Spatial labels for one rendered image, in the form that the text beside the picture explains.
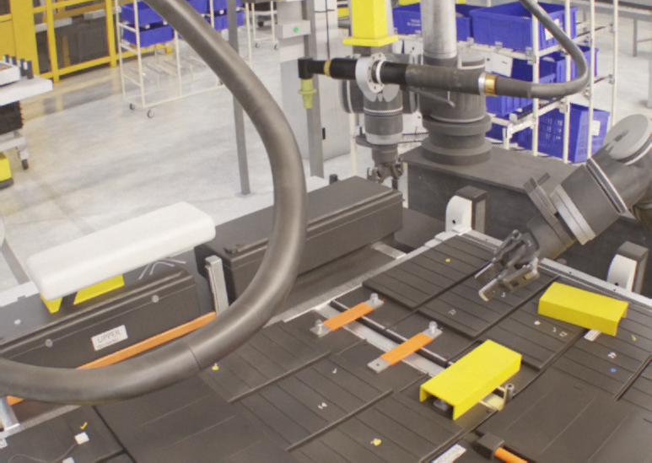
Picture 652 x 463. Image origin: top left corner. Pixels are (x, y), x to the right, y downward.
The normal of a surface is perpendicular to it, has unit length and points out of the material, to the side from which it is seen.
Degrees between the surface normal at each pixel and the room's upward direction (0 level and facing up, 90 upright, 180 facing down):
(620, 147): 44
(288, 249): 37
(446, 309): 0
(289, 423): 0
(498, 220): 90
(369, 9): 90
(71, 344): 90
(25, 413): 0
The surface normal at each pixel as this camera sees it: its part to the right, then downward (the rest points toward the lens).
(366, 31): -0.54, 0.36
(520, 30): -0.73, 0.37
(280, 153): -0.32, -0.30
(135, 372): 0.18, -0.40
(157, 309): 0.66, 0.27
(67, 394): 0.04, 0.25
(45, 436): -0.05, -0.92
